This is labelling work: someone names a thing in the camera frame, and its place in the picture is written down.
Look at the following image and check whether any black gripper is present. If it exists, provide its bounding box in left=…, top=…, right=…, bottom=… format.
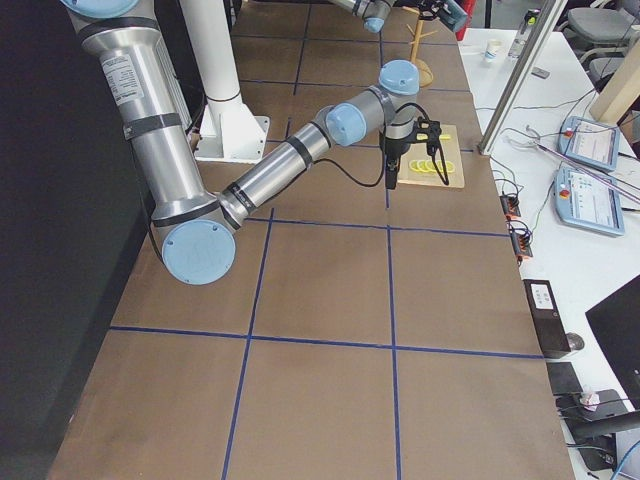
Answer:
left=381, top=135, right=408, bottom=189

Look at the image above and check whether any wooden cup storage rack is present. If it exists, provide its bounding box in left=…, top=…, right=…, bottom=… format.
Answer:
left=405, top=19, right=440, bottom=89

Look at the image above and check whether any white paper cup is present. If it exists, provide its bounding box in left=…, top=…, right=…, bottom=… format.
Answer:
left=483, top=38, right=503, bottom=64

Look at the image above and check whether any lemon slice four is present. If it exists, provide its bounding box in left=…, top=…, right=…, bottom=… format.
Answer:
left=417, top=160, right=433, bottom=173

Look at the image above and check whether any lemon slice three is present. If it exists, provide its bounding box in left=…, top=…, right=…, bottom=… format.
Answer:
left=425, top=160, right=443, bottom=174

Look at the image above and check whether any yellow plastic knife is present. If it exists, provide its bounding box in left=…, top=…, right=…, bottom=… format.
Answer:
left=416, top=133, right=452, bottom=141

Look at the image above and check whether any bamboo cutting board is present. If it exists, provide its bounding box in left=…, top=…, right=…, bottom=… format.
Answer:
left=397, top=124, right=465, bottom=189

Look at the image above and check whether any orange black connector block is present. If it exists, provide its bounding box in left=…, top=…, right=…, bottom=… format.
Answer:
left=500, top=193, right=521, bottom=220

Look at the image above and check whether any white reacher grabber stick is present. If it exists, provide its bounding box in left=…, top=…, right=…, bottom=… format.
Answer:
left=505, top=128, right=639, bottom=190

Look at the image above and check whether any small grey remote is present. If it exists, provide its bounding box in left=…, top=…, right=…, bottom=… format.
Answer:
left=531, top=67, right=550, bottom=79

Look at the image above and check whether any near teach pendant tablet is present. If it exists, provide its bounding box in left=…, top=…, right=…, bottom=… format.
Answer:
left=554, top=165, right=625, bottom=237

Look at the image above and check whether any teach pendant tablet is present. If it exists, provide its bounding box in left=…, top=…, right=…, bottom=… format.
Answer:
left=554, top=165, right=625, bottom=237
left=560, top=116, right=621, bottom=162

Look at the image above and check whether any clear water bottle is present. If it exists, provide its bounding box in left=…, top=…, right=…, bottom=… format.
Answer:
left=507, top=9, right=540, bottom=59

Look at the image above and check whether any far teach pendant tablet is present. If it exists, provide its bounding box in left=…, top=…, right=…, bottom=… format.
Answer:
left=560, top=116, right=621, bottom=162

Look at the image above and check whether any black box white label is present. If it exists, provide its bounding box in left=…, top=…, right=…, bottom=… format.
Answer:
left=523, top=279, right=571, bottom=359

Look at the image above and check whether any beige cardboard box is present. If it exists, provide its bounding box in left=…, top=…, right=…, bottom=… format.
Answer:
left=590, top=30, right=640, bottom=124

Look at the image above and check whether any grey office chair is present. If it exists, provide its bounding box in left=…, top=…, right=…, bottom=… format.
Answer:
left=559, top=7, right=639, bottom=65

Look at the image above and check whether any black monitor screen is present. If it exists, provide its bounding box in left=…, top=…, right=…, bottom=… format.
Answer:
left=586, top=276, right=640, bottom=408

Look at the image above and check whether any black monitor stand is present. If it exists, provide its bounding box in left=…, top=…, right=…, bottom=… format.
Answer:
left=546, top=362, right=639, bottom=471

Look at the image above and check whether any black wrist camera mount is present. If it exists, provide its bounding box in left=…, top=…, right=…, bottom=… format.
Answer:
left=413, top=117, right=442, bottom=157
left=416, top=0, right=444, bottom=21

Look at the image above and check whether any black braided cable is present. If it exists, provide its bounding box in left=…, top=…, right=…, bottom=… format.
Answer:
left=314, top=102, right=451, bottom=189

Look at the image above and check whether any white camera post base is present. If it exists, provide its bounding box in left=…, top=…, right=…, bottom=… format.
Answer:
left=180, top=0, right=270, bottom=163

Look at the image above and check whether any aluminium frame post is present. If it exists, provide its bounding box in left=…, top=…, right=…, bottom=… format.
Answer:
left=478, top=0, right=567, bottom=156

